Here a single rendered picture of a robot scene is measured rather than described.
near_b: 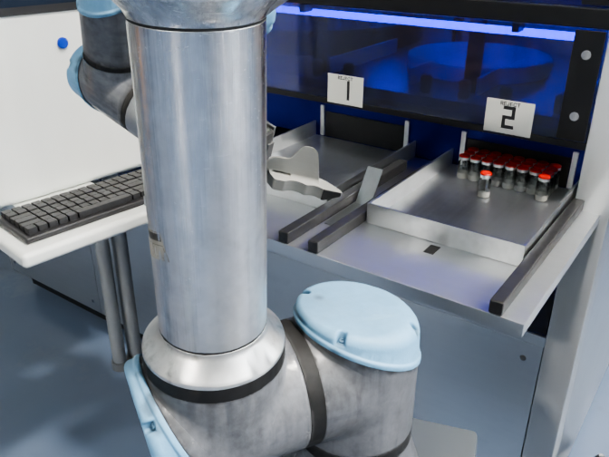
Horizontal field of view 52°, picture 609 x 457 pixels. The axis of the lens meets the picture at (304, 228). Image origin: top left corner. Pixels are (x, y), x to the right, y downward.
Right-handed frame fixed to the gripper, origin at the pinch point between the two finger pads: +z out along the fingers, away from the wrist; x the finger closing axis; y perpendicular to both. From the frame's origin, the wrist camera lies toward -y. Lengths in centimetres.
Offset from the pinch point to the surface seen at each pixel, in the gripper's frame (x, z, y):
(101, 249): 31, -67, -76
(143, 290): 51, -70, -111
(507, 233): 39.7, 16.2, -13.8
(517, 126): 58, 7, -6
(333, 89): 58, -30, -18
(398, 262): 21.7, 6.3, -15.8
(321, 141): 61, -30, -33
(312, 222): 23.5, -9.7, -20.4
